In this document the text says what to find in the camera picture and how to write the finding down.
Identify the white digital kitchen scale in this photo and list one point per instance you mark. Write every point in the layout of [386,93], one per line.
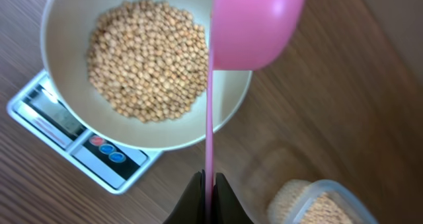
[114,167]

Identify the clear plastic container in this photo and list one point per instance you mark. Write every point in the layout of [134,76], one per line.
[320,202]

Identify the pink plastic scoop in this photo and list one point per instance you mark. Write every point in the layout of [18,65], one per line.
[244,35]

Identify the white bowl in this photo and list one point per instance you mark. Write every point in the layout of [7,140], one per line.
[64,39]

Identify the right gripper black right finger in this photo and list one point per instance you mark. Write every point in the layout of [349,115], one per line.
[226,208]

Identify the soybeans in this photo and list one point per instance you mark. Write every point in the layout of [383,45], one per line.
[149,60]

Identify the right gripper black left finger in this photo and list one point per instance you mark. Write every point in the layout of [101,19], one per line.
[190,208]

